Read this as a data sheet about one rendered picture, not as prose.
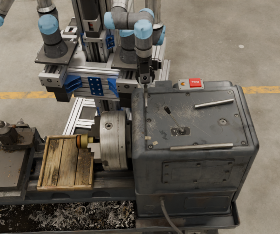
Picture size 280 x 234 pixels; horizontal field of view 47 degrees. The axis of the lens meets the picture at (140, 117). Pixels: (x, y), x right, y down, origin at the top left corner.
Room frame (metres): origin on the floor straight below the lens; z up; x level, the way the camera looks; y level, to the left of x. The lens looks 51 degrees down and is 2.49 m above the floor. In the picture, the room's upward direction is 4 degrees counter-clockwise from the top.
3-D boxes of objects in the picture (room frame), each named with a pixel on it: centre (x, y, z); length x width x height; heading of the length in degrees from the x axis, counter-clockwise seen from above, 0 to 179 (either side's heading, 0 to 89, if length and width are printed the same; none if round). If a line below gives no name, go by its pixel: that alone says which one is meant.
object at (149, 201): (1.01, -0.25, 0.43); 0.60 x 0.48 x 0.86; 88
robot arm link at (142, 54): (1.14, -0.04, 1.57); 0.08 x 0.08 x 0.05
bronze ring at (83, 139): (1.00, 0.30, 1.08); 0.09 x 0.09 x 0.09; 88
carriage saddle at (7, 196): (1.02, 0.80, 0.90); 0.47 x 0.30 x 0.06; 178
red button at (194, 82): (1.21, -0.31, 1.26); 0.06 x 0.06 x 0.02; 88
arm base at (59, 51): (1.68, 0.51, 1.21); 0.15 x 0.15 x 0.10
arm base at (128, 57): (1.58, 0.03, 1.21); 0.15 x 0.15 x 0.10
